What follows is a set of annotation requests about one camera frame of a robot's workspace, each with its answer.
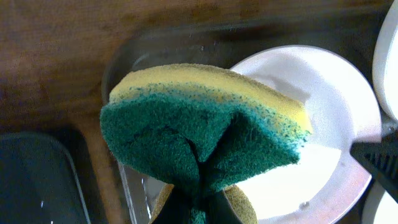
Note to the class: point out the cream white plate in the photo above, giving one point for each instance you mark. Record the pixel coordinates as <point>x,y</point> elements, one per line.
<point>385,63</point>

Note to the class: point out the pink plate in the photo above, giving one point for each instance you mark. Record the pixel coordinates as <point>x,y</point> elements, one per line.
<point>342,107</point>

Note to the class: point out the pale green plate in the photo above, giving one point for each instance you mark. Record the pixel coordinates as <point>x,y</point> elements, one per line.
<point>379,207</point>

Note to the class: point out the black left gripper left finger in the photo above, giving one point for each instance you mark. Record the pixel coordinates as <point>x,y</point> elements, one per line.
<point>176,209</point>

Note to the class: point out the green and yellow sponge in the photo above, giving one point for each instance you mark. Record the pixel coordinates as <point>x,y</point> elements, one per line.
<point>202,129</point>

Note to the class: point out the black small tray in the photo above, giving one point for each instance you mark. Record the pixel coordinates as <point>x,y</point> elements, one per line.
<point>39,183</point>

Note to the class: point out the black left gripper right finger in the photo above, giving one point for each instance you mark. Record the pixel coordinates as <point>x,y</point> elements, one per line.
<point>219,210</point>

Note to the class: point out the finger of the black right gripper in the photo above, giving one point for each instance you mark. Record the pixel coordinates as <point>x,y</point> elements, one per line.
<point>380,160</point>

